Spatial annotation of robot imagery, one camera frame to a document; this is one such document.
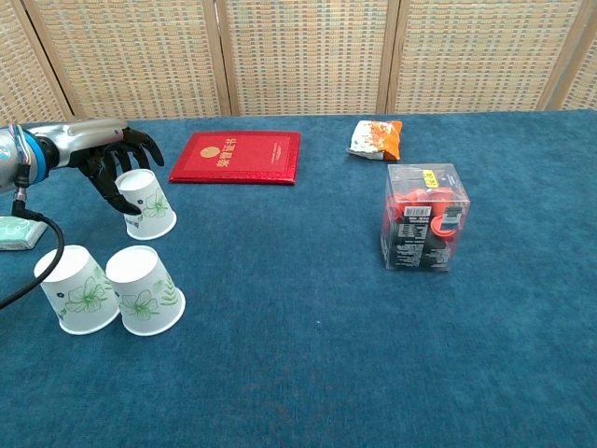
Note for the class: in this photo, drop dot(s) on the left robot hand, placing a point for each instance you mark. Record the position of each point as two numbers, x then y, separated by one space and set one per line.
88 137

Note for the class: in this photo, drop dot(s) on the white floral paper cup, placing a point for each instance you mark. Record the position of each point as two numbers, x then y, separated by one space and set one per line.
77 294
151 210
144 294

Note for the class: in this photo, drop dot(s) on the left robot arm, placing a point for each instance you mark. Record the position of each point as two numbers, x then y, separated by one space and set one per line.
21 156

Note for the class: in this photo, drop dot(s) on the green tissue pack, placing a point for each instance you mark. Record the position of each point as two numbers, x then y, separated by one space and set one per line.
16 233

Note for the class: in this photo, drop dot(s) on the red certificate folder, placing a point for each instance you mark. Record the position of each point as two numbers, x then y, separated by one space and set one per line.
242 158

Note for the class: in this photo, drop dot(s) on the woven wooden folding screen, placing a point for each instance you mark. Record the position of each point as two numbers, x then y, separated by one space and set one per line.
303 56

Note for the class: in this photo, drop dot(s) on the orange white snack packet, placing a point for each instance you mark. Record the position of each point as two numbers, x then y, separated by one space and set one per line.
375 140

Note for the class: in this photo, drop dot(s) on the blue tablecloth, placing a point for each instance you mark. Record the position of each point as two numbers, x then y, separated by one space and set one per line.
326 364

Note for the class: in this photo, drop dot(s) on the clear plastic product box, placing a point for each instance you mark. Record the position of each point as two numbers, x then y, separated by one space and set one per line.
422 224

